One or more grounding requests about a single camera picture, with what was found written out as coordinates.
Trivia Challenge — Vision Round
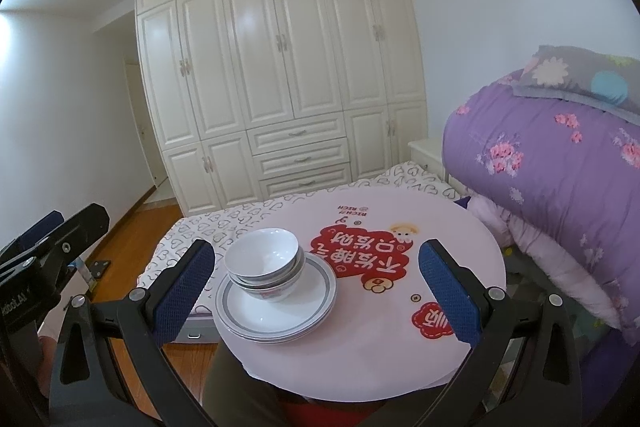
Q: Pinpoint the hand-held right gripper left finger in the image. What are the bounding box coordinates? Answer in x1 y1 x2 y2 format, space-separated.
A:
48 238 217 427

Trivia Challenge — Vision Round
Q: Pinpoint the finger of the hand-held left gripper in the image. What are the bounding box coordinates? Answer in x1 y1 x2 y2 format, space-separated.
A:
0 210 66 264
29 203 111 269

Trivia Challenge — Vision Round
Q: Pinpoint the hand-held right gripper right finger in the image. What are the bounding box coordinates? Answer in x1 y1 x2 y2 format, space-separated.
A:
414 238 583 427

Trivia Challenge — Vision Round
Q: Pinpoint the white ceramic bowl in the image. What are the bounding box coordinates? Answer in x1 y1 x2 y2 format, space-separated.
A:
227 257 305 290
223 228 301 280
231 267 306 303

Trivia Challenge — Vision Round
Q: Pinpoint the person's left hand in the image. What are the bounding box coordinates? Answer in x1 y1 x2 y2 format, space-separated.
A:
36 332 68 390

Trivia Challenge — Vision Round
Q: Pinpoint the bed with heart print sheet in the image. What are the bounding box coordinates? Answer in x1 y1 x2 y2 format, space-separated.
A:
137 161 463 348

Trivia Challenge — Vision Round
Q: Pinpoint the round pink printed table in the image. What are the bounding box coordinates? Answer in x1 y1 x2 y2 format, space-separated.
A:
215 187 506 400

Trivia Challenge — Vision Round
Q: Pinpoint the pale pink quilt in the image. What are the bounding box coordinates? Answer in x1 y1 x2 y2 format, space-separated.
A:
467 197 631 343

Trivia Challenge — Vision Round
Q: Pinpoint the white door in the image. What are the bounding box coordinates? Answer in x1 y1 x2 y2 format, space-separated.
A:
122 62 168 188

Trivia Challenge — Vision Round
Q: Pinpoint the white nightstand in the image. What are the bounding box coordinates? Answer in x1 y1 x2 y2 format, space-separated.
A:
407 138 448 180

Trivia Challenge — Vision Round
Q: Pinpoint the purple floral quilt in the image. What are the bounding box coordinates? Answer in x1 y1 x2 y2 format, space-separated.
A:
442 69 640 348

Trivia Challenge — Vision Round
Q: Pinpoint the dark blue cloth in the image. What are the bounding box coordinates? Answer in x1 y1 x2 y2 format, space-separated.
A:
580 332 640 427

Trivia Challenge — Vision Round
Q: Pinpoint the grey floral pillow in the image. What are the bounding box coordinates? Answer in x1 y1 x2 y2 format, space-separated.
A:
510 44 640 125

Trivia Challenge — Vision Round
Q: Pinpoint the cream panelled wardrobe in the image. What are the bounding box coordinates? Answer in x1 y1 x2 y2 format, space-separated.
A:
131 0 426 218

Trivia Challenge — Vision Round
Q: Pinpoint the metal bed frame bracket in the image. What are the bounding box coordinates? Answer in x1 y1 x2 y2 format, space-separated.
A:
75 257 111 283

